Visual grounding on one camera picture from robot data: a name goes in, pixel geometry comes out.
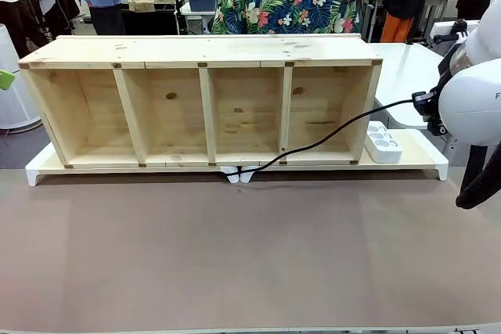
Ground white rounded table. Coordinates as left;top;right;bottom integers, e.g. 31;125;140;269
367;42;449;130

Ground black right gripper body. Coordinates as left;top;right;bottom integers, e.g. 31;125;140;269
427;71;451;136

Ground long wooden compartment shelf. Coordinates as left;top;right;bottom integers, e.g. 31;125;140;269
18;34;384;169

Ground black wrist cable bundle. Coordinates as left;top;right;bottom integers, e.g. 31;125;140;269
437;20;470;77

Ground black fabric cable sleeve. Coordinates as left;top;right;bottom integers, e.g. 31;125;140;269
456;142;501;210

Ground wood-topped white riser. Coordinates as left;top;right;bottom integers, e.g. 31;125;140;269
25;142;240;187
239;128;449;185

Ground white three-socket power strip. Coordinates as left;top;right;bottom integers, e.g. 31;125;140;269
366;120;403;163

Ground grey metal frame table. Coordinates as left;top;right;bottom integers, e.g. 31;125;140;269
359;0;388;42

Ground black power cable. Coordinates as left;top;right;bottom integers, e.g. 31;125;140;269
225;97;416;178

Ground white cylindrical appliance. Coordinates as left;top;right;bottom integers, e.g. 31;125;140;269
0;23;44;131

